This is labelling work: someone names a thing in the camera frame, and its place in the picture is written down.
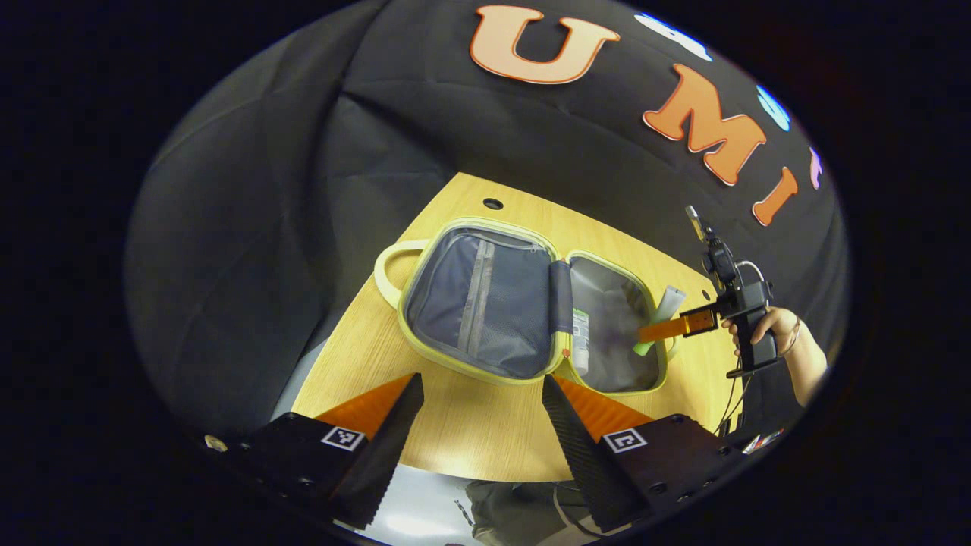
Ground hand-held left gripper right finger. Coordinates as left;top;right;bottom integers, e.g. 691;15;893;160
540;373;759;534

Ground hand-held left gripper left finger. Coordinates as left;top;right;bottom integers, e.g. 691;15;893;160
224;372;426;530

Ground slim white green tube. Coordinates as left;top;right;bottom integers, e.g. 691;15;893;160
633;286;687;357

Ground wide green white tube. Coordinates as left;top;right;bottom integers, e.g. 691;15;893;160
570;307;591;378

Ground thin black cable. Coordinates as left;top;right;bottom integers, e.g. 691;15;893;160
717;375;752;437

